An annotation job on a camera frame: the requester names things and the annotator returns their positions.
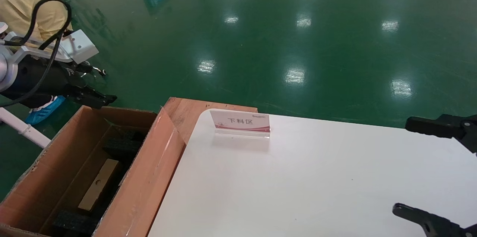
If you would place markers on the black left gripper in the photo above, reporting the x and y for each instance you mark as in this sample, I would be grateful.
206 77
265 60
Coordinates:
37 78

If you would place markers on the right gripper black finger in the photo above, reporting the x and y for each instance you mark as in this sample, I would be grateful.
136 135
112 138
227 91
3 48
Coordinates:
432 226
428 127

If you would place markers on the small cardboard box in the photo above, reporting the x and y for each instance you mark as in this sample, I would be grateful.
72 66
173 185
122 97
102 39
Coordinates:
98 185

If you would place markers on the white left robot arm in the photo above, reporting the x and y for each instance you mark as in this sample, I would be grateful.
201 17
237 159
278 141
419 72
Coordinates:
5 71

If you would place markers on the large cardboard box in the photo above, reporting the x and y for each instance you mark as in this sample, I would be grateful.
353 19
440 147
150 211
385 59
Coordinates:
149 177

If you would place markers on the black foam block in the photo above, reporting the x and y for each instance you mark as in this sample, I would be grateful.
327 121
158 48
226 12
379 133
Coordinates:
74 223
123 147

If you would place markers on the white tube leg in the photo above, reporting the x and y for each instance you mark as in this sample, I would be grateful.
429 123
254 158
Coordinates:
26 130

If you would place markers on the reddish wooden platform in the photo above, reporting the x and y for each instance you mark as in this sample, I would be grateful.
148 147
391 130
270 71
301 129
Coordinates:
186 112

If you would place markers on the acrylic sign with red stripe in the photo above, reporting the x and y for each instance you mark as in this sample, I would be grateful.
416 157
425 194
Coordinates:
240 121

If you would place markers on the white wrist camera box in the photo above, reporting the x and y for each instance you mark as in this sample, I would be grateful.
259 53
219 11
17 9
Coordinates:
78 47

